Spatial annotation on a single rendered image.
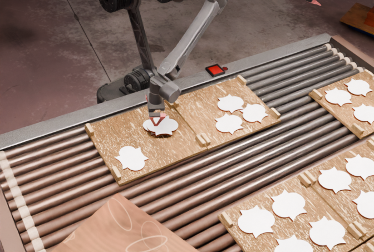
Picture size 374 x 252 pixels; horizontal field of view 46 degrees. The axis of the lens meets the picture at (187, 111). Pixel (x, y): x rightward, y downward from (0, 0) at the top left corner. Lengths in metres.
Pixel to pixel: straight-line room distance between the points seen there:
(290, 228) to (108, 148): 0.78
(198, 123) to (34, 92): 1.89
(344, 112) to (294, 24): 2.60
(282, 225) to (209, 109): 0.66
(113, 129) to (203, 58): 2.18
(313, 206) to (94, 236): 0.84
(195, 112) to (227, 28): 2.51
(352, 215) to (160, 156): 0.78
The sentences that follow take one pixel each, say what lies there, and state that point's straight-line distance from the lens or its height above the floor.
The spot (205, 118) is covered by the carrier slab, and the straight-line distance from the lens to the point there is 1.99.
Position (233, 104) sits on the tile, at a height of 0.95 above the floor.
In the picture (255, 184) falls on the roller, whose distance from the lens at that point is 1.80.
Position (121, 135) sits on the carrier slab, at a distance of 1.88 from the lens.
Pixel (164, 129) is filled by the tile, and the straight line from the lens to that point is 1.87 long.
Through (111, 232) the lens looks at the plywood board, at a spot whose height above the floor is 1.04.
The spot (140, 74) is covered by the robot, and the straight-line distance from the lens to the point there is 3.04.
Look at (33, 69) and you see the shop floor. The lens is 3.82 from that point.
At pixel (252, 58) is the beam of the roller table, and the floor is 0.92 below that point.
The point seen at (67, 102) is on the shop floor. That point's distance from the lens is 3.47.
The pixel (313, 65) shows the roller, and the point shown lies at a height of 0.92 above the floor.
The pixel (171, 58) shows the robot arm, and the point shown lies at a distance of 1.73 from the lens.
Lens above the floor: 2.30
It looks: 43 degrees down
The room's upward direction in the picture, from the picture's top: 8 degrees clockwise
